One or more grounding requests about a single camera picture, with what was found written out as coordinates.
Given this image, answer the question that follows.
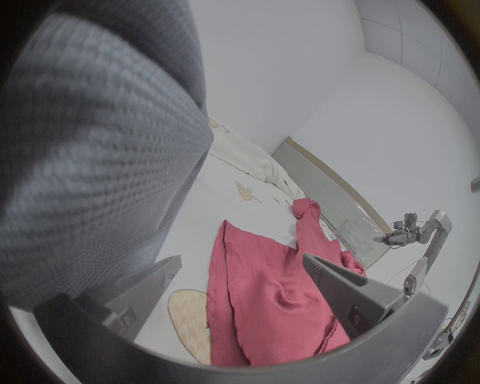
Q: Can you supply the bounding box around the red shirt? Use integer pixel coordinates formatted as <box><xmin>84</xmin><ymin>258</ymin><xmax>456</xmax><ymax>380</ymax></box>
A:
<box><xmin>207</xmin><ymin>198</ymin><xmax>367</xmax><ymax>366</ymax></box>

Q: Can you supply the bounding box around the grey garment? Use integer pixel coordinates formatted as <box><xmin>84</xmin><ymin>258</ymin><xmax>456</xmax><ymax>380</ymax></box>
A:
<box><xmin>0</xmin><ymin>0</ymin><xmax>215</xmax><ymax>312</ymax></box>

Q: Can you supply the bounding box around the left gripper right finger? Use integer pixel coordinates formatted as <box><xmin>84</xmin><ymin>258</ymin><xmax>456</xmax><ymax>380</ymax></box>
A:
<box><xmin>302</xmin><ymin>253</ymin><xmax>406</xmax><ymax>341</ymax></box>

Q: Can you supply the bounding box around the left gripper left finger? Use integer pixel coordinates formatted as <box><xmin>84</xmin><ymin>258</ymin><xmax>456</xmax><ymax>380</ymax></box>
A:
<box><xmin>77</xmin><ymin>255</ymin><xmax>183</xmax><ymax>344</ymax></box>

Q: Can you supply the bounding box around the clear plastic box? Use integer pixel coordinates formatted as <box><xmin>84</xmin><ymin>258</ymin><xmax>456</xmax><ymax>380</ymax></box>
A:
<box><xmin>335</xmin><ymin>219</ymin><xmax>376</xmax><ymax>260</ymax></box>

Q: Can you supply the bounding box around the bed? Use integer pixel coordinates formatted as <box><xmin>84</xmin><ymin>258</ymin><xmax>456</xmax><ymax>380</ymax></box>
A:
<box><xmin>9</xmin><ymin>116</ymin><xmax>391</xmax><ymax>366</ymax></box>

